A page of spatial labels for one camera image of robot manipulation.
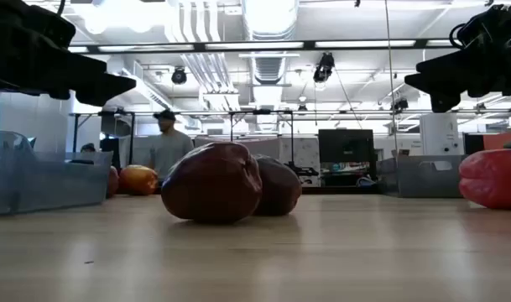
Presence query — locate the black background station frame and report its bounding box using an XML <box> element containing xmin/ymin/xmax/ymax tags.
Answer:
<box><xmin>70</xmin><ymin>109</ymin><xmax>135</xmax><ymax>177</ymax></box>
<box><xmin>227</xmin><ymin>107</ymin><xmax>296</xmax><ymax>164</ymax></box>

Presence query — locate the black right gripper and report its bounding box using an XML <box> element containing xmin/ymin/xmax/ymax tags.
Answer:
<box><xmin>404</xmin><ymin>3</ymin><xmax>511</xmax><ymax>114</ymax></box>

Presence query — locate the yellow-orange apple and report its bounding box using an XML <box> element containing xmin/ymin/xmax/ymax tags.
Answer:
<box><xmin>118</xmin><ymin>164</ymin><xmax>159</xmax><ymax>196</ymax></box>

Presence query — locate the black monitor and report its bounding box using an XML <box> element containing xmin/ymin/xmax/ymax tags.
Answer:
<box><xmin>317</xmin><ymin>128</ymin><xmax>376</xmax><ymax>164</ymax></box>

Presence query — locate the grey translucent plastic bin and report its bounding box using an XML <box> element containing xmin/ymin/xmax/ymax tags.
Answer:
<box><xmin>376</xmin><ymin>154</ymin><xmax>470</xmax><ymax>199</ymax></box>
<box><xmin>0</xmin><ymin>129</ymin><xmax>114</xmax><ymax>216</ymax></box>

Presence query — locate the bright red apple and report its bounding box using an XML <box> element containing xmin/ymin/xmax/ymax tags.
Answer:
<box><xmin>107</xmin><ymin>165</ymin><xmax>121</xmax><ymax>199</ymax></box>

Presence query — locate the silver ventilation duct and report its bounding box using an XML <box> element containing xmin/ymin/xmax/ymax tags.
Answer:
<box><xmin>241</xmin><ymin>0</ymin><xmax>300</xmax><ymax>87</ymax></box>

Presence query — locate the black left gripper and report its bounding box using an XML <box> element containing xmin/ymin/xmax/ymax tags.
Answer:
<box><xmin>0</xmin><ymin>0</ymin><xmax>137</xmax><ymax>107</ymax></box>

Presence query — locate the orange partition panel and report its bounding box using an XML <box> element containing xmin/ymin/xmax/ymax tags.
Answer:
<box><xmin>483</xmin><ymin>133</ymin><xmax>511</xmax><ymax>152</ymax></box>

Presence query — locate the thin hanging cable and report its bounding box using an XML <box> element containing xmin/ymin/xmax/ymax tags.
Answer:
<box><xmin>383</xmin><ymin>0</ymin><xmax>397</xmax><ymax>163</ymax></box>

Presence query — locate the dark red apple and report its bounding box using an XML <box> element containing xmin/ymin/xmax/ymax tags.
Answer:
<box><xmin>251</xmin><ymin>154</ymin><xmax>303</xmax><ymax>217</ymax></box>
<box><xmin>160</xmin><ymin>141</ymin><xmax>263</xmax><ymax>224</ymax></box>

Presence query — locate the red bell pepper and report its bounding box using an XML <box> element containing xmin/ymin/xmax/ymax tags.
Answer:
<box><xmin>458</xmin><ymin>148</ymin><xmax>511</xmax><ymax>211</ymax></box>

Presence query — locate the white cylindrical tank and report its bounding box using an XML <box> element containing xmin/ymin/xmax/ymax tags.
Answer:
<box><xmin>420</xmin><ymin>112</ymin><xmax>461</xmax><ymax>157</ymax></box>

